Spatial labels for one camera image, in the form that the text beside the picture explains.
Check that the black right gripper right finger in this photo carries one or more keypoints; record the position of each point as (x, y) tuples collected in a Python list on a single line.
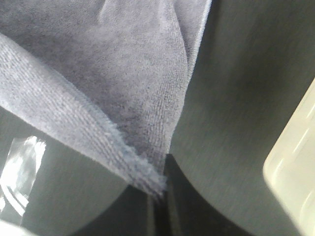
[(188, 213)]

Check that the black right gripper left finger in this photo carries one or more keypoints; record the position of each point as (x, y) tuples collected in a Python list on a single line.
[(127, 216)]

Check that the grey towel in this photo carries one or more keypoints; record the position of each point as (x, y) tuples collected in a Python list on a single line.
[(107, 78)]

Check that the white lidded storage box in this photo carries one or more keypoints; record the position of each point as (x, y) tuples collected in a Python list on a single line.
[(289, 169)]

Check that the clear tape strip right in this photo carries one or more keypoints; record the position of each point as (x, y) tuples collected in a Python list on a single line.
[(18, 176)]

